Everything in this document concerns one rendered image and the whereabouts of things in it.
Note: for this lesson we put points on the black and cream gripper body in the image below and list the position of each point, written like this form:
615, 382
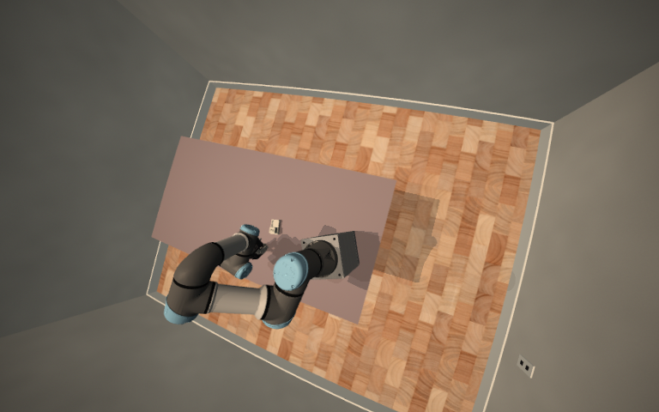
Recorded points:
256, 247

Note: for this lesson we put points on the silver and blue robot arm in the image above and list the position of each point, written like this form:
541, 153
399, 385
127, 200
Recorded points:
192, 292

